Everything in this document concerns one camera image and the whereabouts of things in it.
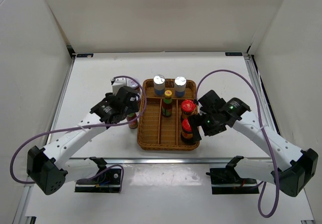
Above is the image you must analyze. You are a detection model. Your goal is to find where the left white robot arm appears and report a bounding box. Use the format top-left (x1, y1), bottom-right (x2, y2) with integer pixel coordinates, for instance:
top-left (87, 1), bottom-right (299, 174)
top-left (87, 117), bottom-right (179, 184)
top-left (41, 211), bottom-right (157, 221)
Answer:
top-left (27, 97), bottom-right (138, 195)

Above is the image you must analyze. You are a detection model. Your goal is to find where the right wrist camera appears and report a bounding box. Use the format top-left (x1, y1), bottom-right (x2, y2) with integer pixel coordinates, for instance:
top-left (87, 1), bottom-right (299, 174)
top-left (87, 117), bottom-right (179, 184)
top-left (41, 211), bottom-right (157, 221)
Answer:
top-left (198, 90), bottom-right (226, 113)

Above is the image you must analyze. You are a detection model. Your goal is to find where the woven wicker divided basket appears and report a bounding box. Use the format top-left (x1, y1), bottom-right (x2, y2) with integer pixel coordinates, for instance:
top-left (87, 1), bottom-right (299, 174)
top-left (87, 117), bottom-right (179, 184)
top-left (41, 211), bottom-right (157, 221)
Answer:
top-left (137, 79), bottom-right (199, 151)

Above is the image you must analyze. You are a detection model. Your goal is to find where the silver lid spice jar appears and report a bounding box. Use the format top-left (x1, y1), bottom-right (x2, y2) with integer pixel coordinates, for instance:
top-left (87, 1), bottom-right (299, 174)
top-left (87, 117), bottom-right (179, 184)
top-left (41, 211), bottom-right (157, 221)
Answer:
top-left (174, 76), bottom-right (187, 98)
top-left (153, 74), bottom-right (166, 96)

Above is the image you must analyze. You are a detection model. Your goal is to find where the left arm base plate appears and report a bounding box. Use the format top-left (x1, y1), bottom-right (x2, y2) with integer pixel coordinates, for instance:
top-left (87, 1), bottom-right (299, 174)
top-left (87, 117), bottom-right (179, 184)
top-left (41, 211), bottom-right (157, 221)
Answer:
top-left (74, 165), bottom-right (124, 193)

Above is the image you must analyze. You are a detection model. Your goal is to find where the purple cable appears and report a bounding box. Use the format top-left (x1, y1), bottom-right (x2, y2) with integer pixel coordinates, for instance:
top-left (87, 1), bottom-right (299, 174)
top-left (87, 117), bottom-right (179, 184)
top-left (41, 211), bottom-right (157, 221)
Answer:
top-left (9, 75), bottom-right (148, 192)
top-left (195, 69), bottom-right (280, 218)

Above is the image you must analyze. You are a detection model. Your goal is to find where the aluminium table rail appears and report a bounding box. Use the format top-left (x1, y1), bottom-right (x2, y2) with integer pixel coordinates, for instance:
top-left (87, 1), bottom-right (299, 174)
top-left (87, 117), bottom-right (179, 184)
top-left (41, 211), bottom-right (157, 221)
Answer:
top-left (67, 157), bottom-right (277, 165)

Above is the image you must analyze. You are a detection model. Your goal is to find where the purple lid jar far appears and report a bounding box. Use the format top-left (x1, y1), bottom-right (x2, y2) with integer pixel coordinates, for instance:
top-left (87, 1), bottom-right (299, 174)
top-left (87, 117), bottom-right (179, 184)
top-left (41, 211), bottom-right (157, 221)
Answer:
top-left (127, 79), bottom-right (140, 92)

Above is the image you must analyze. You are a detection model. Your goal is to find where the sauce bottle yellow cap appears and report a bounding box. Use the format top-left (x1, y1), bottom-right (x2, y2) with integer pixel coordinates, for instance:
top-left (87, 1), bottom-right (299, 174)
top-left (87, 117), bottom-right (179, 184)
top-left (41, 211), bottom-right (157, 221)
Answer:
top-left (126, 113), bottom-right (138, 129)
top-left (162, 90), bottom-right (173, 117)

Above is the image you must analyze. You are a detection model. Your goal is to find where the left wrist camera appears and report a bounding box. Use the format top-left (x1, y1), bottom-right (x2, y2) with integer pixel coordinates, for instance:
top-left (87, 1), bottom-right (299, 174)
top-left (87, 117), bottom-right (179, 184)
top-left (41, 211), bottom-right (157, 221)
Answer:
top-left (111, 77), bottom-right (141, 106)

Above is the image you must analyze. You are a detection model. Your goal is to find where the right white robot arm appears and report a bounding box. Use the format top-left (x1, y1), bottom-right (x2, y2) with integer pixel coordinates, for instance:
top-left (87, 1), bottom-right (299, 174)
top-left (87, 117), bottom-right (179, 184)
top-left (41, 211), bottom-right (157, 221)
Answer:
top-left (187, 96), bottom-right (318, 197)

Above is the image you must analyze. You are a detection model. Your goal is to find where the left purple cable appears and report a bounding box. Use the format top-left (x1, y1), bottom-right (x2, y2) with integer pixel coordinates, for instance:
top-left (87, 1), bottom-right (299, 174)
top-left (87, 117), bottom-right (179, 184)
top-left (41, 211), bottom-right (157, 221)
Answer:
top-left (9, 75), bottom-right (148, 192)

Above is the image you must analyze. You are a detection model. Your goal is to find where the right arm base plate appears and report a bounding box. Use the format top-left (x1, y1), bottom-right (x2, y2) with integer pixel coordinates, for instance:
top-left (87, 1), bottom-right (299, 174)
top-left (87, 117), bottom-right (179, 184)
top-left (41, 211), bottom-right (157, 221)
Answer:
top-left (206, 168), bottom-right (259, 195)

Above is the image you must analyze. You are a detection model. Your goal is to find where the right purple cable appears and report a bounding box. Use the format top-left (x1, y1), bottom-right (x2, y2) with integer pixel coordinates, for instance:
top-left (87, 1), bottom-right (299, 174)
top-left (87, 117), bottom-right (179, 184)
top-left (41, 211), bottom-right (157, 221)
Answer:
top-left (195, 69), bottom-right (280, 218)

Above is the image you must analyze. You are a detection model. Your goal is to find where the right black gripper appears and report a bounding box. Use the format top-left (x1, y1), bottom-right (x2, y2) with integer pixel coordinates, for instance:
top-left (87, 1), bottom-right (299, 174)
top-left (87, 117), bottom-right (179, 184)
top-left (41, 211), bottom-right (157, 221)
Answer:
top-left (187, 110), bottom-right (226, 143)

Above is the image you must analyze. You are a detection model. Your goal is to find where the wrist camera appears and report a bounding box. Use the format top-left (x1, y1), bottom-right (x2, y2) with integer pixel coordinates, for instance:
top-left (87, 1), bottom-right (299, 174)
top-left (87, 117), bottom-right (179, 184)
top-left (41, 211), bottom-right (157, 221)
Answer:
top-left (198, 90), bottom-right (226, 113)
top-left (111, 77), bottom-right (141, 106)

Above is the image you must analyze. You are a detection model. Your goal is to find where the red lid chili jar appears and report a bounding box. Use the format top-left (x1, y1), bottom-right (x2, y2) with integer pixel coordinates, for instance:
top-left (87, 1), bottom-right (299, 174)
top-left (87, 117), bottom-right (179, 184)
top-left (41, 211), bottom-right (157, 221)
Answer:
top-left (181, 100), bottom-right (197, 121)
top-left (181, 118), bottom-right (194, 145)

